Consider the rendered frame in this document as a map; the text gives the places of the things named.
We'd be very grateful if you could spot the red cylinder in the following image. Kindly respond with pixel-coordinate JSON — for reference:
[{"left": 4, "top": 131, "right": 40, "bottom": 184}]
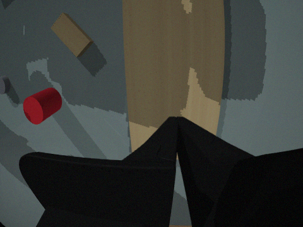
[{"left": 23, "top": 88, "right": 62, "bottom": 124}]

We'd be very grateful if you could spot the brown rectangular block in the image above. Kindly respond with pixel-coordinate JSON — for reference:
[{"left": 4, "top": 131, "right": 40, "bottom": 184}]
[{"left": 51, "top": 13, "right": 94, "bottom": 57}]

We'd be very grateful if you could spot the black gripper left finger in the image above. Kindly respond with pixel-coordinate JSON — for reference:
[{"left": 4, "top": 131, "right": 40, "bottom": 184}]
[{"left": 18, "top": 117, "right": 179, "bottom": 227}]

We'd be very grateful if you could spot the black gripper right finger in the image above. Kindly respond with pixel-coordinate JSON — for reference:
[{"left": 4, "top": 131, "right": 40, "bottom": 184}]
[{"left": 177, "top": 117, "right": 303, "bottom": 227}]

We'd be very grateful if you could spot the tan wooden plank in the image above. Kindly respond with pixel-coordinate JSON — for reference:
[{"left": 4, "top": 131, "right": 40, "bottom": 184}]
[{"left": 122, "top": 0, "right": 225, "bottom": 152}]

